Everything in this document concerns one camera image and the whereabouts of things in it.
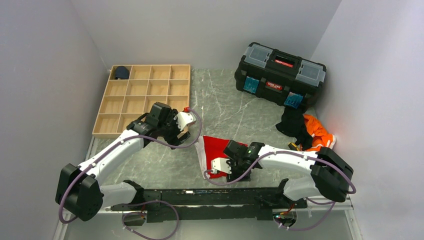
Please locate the red white underwear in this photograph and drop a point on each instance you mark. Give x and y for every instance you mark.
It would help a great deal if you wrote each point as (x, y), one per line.
(208, 148)

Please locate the dark blue rolled garment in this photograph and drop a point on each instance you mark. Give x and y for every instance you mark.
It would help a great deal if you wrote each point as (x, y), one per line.
(121, 73)

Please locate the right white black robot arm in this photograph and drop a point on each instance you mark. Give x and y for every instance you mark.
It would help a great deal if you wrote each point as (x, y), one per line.
(325, 172)

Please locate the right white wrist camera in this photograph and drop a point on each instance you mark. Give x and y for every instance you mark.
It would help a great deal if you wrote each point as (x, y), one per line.
(220, 167)

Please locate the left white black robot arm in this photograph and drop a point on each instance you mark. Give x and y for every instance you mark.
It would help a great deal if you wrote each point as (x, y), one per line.
(81, 190)

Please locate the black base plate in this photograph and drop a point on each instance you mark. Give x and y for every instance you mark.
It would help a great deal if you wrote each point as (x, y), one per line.
(259, 203)

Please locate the black garment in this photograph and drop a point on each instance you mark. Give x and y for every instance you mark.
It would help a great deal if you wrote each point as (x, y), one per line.
(292, 124)

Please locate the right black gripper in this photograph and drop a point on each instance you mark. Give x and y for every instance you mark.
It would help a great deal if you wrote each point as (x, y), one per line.
(233, 174)

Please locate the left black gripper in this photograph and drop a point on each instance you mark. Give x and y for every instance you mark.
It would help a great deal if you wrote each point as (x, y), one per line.
(174, 140)

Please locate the wooden compartment tray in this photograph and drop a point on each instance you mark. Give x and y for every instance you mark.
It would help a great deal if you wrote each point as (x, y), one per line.
(124, 100)

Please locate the black toolbox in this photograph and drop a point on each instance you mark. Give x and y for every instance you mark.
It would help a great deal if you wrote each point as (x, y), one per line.
(282, 78)

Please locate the orange garment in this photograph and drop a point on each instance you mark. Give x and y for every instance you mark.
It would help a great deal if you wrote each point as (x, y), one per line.
(320, 136)

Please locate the yellow black screwdriver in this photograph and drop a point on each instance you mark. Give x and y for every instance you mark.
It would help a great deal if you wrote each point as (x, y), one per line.
(292, 146)

